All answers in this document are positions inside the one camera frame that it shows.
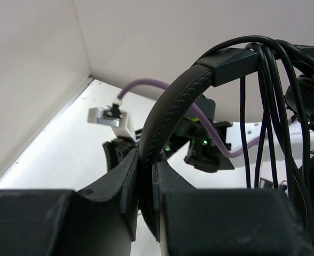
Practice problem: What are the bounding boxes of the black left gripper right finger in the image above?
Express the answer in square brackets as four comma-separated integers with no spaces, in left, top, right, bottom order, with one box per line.
[152,161,313,255]

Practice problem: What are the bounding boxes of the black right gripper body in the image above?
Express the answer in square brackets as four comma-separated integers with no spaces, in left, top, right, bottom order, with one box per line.
[163,117,234,173]

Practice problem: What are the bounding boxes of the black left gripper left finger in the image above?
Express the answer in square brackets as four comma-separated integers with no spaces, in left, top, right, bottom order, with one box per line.
[0,149,139,255]

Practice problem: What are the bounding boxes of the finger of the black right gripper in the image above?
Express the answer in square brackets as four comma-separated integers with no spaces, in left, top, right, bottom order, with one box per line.
[103,138,138,172]

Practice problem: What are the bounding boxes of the black headphone cable with plugs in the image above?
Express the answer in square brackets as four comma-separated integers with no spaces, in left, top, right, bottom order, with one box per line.
[191,35,314,256]

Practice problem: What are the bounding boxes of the black headphones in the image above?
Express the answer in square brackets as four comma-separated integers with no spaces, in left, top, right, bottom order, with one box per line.
[137,44,314,241]

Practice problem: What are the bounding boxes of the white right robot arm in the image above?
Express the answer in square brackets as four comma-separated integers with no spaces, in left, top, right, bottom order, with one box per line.
[103,96,314,173]

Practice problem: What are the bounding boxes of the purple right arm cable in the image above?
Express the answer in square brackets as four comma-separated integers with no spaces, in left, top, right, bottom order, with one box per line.
[117,77,270,159]

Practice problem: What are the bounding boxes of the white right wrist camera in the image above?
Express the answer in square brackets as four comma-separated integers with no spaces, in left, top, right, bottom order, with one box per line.
[87,103,137,141]

